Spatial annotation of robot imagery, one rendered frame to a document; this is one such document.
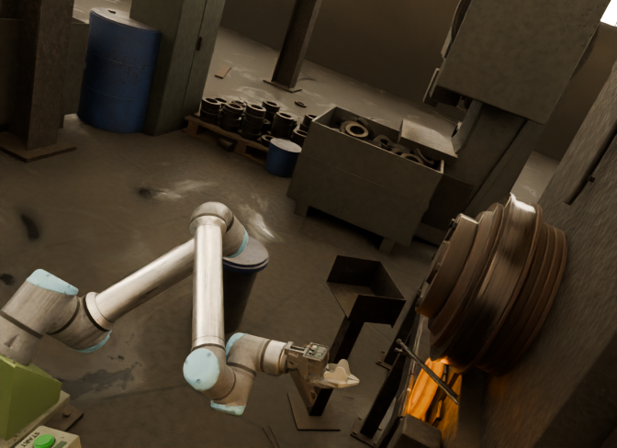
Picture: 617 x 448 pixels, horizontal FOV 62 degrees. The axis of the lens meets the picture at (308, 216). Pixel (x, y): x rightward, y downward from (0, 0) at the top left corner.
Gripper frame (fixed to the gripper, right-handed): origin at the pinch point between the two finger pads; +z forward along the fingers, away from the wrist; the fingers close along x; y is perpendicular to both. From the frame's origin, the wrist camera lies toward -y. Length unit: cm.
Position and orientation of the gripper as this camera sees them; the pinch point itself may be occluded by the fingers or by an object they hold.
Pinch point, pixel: (353, 383)
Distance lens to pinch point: 145.5
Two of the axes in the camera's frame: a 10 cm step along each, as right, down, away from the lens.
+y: 0.3, -9.4, -3.3
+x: 3.4, -3.0, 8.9
